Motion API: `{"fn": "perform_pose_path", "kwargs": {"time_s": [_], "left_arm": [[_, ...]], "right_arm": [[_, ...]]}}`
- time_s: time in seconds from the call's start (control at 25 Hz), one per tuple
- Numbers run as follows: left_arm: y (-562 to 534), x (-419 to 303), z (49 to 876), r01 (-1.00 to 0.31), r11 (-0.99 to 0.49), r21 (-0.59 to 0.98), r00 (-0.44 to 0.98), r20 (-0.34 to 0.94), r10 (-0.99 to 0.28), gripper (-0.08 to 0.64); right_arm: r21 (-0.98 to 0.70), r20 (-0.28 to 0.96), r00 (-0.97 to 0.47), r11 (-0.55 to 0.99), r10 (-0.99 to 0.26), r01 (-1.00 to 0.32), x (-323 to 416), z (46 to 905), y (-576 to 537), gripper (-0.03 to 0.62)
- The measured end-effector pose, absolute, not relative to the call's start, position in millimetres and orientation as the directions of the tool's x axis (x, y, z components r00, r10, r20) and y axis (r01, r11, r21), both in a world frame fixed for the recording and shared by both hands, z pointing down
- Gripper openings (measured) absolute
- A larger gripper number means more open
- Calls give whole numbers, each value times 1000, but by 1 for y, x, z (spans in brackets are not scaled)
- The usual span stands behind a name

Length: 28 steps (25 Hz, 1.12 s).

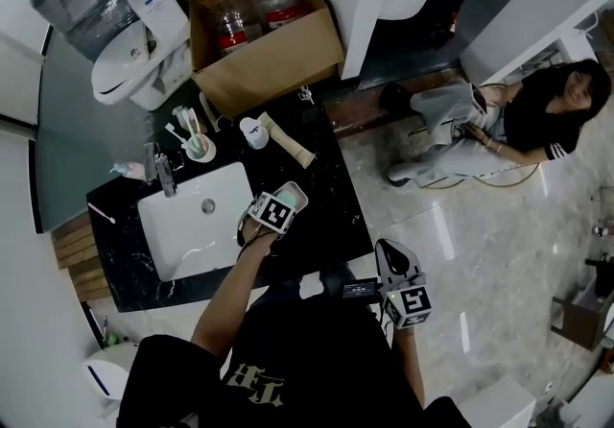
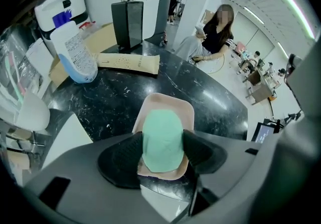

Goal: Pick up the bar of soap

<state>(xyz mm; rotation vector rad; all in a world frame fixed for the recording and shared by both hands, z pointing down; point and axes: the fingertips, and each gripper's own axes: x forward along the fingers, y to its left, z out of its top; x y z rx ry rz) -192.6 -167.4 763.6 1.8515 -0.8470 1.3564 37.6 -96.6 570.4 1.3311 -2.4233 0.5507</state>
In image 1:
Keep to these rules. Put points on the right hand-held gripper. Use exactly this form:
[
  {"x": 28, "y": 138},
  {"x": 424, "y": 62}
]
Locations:
[{"x": 410, "y": 306}]

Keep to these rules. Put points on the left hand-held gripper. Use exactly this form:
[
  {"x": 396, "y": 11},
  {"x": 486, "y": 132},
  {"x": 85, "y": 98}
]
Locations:
[{"x": 273, "y": 215}]

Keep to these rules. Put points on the green soap bar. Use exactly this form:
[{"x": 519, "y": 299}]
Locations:
[{"x": 290, "y": 198}]

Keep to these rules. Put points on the person's left forearm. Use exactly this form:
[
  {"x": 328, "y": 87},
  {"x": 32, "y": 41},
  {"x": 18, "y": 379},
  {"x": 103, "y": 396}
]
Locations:
[{"x": 230, "y": 301}]

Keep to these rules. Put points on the person's right forearm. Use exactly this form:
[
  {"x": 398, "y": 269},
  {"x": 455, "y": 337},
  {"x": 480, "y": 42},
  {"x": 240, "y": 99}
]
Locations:
[{"x": 408, "y": 368}]

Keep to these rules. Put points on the black small screen device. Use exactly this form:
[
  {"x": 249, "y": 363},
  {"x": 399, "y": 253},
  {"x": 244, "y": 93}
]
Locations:
[{"x": 360, "y": 288}]

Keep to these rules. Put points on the black marble vanity table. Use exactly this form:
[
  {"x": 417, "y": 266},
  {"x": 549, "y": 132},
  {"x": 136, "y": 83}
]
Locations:
[{"x": 326, "y": 205}]

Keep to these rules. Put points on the person's blue jeans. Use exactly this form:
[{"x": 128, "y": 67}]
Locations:
[{"x": 336, "y": 282}]

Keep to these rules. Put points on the white spray bottle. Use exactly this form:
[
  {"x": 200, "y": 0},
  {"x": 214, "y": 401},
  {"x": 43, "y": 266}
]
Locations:
[{"x": 254, "y": 133}]

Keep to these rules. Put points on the white sink basin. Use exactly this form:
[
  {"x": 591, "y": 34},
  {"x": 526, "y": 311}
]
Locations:
[{"x": 182, "y": 234}]

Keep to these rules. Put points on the black pump bottle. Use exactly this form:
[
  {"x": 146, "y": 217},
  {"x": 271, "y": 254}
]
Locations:
[{"x": 309, "y": 111}]

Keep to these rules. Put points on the chrome faucet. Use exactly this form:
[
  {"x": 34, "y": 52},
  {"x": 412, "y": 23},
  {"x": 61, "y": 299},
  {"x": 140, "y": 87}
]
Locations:
[{"x": 165, "y": 174}]

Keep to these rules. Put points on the pink toothbrush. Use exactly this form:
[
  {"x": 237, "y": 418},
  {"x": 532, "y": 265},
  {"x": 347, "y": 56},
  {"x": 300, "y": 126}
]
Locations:
[{"x": 193, "y": 121}]

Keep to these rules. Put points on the cardboard box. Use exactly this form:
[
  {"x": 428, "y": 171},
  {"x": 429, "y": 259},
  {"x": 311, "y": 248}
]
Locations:
[{"x": 268, "y": 76}]

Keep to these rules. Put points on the person's black shirt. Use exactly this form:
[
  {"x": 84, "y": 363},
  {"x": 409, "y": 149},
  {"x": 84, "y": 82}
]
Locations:
[{"x": 297, "y": 368}]

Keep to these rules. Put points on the pink pump bottle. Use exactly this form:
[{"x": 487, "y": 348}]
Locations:
[{"x": 129, "y": 170}]

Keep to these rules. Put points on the white cabinet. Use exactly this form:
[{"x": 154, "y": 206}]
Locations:
[{"x": 499, "y": 404}]

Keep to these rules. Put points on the pale long toothbrush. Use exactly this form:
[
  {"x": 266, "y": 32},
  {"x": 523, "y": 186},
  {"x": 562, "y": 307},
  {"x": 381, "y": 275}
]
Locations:
[{"x": 101, "y": 212}]

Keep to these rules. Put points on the brown wooden stool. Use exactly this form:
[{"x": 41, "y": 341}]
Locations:
[{"x": 580, "y": 320}]

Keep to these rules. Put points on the wooden steps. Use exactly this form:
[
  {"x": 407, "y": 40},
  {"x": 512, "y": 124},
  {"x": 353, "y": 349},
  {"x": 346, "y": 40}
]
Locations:
[{"x": 77, "y": 253}]

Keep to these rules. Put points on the white toilet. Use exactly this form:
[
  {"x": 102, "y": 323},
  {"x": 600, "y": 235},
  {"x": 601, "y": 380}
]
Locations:
[{"x": 125, "y": 71}]

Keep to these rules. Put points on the white cylindrical bin with slot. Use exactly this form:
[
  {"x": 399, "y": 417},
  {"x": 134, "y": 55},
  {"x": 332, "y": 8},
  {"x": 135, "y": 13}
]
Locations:
[{"x": 117, "y": 368}]

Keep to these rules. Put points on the yellow frame chair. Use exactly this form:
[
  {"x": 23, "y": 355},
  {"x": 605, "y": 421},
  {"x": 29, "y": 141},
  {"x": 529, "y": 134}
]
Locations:
[{"x": 458, "y": 128}]

